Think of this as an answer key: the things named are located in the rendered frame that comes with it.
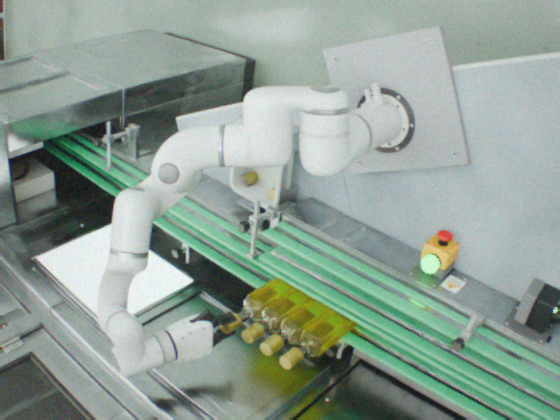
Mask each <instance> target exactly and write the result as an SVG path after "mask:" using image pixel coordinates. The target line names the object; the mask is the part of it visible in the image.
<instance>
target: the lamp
mask: <svg viewBox="0 0 560 420"><path fill-rule="evenodd" d="M440 266H441V260H440V258H439V257H438V255H437V254H436V253H435V254H433V253H430V254H427V255H426V256H425V257H424V258H423V259H422V260H421V267H422V269H423V271H424V272H426V273H428V274H433V273H435V272H436V270H438V269H439V268H440Z"/></svg>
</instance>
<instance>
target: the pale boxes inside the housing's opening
mask: <svg viewBox="0 0 560 420"><path fill-rule="evenodd" d="M42 147H43V143H42V142H39V143H37V144H33V145H30V146H27V147H25V148H24V149H20V150H17V151H14V152H11V153H8V155H9V158H12V157H15V156H18V155H20V154H23V153H27V152H30V151H33V150H36V149H39V148H42ZM9 158H8V159H9ZM25 160H26V162H28V163H29V172H28V174H27V175H26V176H25V177H24V178H23V179H21V180H17V181H12V180H13V179H15V178H16V177H18V176H20V175H21V174H22V173H23V172H24V171H25V165H24V164H22V162H21V161H19V162H16V163H14V164H11V165H9V167H10V178H11V184H12V196H13V201H14V202H16V203H17V202H19V201H22V200H26V199H30V198H32V197H35V196H37V195H39V194H42V193H44V192H47V191H49V190H52V189H54V186H55V179H54V172H53V171H51V169H49V168H47V167H46V166H44V165H43V164H42V163H41V162H39V160H37V159H36V158H35V157H31V158H28V159H25Z"/></svg>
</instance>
